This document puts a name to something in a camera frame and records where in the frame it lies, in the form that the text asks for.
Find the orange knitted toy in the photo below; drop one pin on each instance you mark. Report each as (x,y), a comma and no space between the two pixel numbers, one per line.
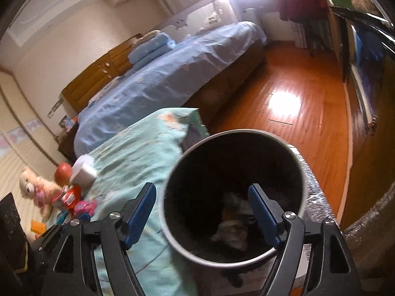
(38,227)

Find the grey bed guard rail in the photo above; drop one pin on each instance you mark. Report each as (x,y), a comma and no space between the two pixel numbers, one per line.
(189,21)

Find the blue sheeted bed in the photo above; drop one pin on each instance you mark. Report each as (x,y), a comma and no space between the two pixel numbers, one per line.
(166,82)

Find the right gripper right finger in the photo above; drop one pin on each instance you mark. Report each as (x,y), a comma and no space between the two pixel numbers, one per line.
(331,269)

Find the white foam block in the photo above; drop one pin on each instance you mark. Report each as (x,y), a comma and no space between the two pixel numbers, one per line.
(83,172)

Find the blue bone-shaped pouch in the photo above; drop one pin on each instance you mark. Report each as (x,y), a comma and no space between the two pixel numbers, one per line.
(63,217)

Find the red yellow apple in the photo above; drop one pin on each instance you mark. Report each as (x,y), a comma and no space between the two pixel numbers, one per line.
(63,174)

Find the beige teddy bear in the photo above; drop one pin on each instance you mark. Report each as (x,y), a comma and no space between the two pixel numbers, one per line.
(41,191)

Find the red white carton box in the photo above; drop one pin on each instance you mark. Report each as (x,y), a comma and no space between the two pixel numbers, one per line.
(65,199)

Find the pink bone-shaped pouch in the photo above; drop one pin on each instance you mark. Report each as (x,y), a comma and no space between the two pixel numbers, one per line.
(85,207)

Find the red jacket on rack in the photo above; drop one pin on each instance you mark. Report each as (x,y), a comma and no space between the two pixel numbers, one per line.
(300,10)

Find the teal floral bed quilt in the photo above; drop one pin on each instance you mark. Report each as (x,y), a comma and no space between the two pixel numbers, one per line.
(145,152)

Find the wooden headboard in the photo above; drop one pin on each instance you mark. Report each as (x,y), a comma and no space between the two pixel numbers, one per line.
(89,82)

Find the black tv cabinet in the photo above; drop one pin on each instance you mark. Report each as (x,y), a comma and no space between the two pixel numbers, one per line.
(367,39)

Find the folded blue blanket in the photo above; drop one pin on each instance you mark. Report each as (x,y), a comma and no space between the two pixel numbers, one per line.
(151,46)

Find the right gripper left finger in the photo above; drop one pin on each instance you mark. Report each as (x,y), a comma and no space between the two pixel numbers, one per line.
(64,254)

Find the red orange snack wrapper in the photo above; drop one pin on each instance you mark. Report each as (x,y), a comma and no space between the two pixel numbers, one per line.
(78,196)

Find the black round trash bin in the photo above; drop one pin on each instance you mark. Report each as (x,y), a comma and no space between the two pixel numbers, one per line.
(204,207)

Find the dark wooden nightstand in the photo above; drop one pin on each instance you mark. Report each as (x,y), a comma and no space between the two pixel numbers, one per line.
(66,145)

